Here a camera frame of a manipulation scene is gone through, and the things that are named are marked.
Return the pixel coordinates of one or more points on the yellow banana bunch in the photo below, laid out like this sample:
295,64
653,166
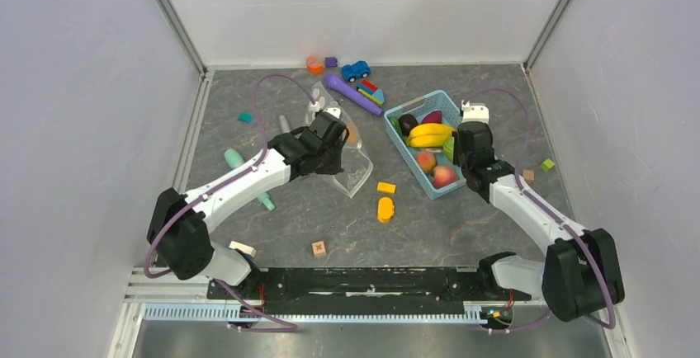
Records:
430,135

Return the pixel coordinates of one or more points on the green cabbage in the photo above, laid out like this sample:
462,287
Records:
448,148

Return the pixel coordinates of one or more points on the red sweet potato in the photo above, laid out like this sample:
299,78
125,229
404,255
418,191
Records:
434,117

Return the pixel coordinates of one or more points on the orange lego brick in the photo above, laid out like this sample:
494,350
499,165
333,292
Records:
353,135

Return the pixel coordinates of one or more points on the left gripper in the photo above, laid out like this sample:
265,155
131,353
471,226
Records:
335,166

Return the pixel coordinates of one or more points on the white block with blue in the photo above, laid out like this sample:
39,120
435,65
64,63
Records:
244,248

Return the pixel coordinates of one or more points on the green cucumber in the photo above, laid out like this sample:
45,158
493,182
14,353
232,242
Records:
394,122

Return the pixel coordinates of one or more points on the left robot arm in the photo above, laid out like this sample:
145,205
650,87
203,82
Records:
179,231

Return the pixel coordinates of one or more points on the light blue plastic basket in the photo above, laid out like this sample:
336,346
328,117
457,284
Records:
420,107

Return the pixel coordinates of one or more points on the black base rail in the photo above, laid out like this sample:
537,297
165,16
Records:
370,290

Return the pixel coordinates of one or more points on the purple small block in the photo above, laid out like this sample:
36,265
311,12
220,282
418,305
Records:
330,62

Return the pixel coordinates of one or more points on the dark avocado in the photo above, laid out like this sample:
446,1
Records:
407,122

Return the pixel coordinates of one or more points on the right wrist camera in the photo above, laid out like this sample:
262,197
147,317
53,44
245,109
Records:
477,112

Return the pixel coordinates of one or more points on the wooden cube with cross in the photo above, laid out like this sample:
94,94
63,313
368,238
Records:
319,249

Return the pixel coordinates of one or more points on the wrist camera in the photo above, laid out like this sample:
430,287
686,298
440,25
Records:
320,106
477,112

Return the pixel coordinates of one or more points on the teal small block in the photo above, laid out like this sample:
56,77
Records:
245,117

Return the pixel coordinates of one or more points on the clear dotted zip bag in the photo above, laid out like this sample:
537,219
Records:
357,166

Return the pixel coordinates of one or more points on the orange shape block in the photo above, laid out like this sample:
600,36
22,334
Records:
314,65

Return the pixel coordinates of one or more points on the multicolour block stack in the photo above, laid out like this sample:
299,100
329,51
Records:
371,92

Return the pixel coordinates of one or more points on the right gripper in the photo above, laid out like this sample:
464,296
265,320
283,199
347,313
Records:
456,147

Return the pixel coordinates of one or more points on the teal toy microphone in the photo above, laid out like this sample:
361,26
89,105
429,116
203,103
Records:
235,160

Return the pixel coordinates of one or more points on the blue toy car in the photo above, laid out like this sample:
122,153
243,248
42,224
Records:
353,72

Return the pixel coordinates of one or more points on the green small cube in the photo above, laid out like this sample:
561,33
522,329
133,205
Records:
547,165

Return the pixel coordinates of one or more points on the yellow oval block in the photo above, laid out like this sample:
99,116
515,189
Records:
385,209

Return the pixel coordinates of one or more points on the purple toy microphone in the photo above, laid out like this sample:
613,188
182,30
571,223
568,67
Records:
335,83

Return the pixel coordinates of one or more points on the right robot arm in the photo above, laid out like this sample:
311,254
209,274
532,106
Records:
580,275

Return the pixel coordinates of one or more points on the yellow small block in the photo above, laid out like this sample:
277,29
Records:
386,187

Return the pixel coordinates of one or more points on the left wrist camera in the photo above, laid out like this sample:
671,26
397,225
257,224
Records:
320,106

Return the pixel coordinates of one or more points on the brown wooden cube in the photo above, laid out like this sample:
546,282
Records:
528,175

